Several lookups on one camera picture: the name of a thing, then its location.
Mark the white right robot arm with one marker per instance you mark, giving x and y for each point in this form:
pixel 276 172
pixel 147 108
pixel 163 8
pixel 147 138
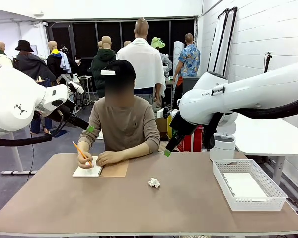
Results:
pixel 238 94

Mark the black hat mannequin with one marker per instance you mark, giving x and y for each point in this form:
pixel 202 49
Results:
pixel 32 67

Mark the white trash bin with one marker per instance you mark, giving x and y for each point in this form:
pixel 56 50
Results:
pixel 223 148

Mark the folded white screen black frame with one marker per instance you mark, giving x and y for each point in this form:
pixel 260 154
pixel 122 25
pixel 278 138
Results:
pixel 229 49
pixel 219 44

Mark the white desk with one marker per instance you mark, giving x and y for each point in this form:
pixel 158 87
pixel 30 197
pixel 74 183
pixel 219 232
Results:
pixel 268 138

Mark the spiral notebook brown cover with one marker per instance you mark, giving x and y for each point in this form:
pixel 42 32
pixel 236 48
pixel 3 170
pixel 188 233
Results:
pixel 114 169

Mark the white tower fan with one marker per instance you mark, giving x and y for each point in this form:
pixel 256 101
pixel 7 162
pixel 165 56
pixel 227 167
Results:
pixel 178 53

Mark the white paper ball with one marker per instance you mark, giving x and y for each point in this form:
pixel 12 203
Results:
pixel 154 182

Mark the person's left forearm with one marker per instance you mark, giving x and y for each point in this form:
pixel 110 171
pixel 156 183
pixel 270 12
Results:
pixel 139 150

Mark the person's right hand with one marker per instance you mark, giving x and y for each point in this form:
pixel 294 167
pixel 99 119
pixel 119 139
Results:
pixel 85 161

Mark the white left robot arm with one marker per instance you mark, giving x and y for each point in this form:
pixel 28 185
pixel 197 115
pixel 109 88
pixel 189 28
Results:
pixel 12 104

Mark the green hat mannequin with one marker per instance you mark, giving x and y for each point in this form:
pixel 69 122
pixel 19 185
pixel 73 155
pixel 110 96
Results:
pixel 159 43

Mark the floral shirt mannequin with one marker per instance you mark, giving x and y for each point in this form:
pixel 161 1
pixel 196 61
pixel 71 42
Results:
pixel 188 62

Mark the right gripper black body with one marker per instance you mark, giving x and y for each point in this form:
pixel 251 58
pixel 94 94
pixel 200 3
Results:
pixel 181 126

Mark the dark green jacket mannequin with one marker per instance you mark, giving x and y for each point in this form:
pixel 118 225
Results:
pixel 101 67

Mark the yellow shopping bag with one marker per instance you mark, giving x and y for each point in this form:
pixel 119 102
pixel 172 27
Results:
pixel 169 126

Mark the grey cabinet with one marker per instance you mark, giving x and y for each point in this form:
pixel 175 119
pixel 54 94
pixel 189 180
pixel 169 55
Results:
pixel 190 83

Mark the white paper sheet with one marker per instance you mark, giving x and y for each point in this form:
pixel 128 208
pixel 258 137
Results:
pixel 245 186

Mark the black tripod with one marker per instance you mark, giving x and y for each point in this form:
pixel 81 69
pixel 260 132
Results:
pixel 268 62

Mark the white table leg stand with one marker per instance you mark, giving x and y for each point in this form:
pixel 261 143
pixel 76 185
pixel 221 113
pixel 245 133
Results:
pixel 17 161

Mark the person in beige sweater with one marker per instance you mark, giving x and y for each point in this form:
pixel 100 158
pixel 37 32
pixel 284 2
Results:
pixel 124 121

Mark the red and green box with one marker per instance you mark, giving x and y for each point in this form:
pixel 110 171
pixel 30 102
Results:
pixel 196 138

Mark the black cap white label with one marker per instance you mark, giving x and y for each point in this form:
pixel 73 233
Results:
pixel 120 68

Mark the person's right forearm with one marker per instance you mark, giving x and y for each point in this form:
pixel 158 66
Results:
pixel 85 143

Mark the person's left hand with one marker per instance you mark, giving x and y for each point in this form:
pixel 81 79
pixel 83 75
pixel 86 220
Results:
pixel 108 157

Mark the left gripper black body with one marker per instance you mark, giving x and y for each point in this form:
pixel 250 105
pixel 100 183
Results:
pixel 77 121

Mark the yellow pencil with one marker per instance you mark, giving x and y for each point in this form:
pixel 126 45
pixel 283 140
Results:
pixel 79 148

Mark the white draped mannequin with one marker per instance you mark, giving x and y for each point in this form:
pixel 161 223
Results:
pixel 144 64

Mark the white plastic basket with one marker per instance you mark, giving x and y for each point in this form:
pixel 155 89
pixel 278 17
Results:
pixel 275 196

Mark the cream jacket mannequin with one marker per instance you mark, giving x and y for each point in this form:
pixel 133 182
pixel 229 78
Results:
pixel 0 59

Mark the yellow scarf mannequin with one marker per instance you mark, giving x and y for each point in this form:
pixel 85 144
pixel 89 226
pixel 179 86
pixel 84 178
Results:
pixel 55 62

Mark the masked person in black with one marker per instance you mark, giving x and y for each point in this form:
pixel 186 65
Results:
pixel 79 65

